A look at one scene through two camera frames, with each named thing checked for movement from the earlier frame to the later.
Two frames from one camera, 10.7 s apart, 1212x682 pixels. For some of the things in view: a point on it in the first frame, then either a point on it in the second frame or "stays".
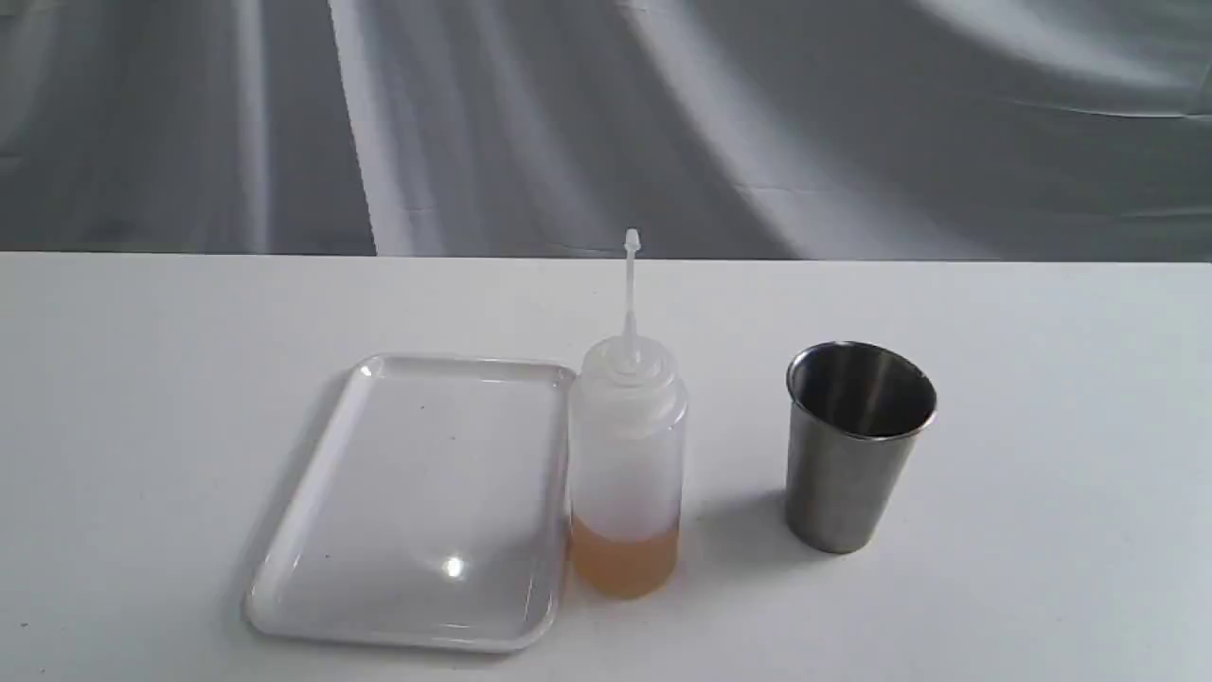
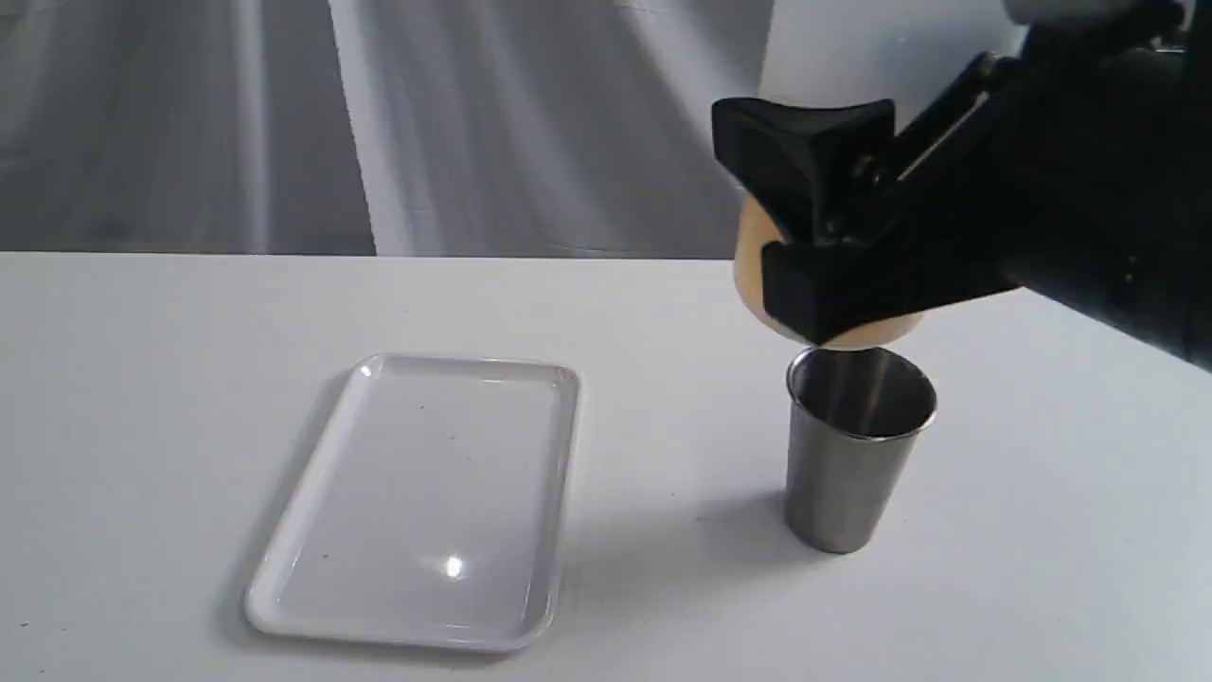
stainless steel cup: [854, 410] stays
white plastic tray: [431, 511] stays
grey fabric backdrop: [816, 130] stays
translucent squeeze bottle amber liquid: [626, 428] -> [757, 225]
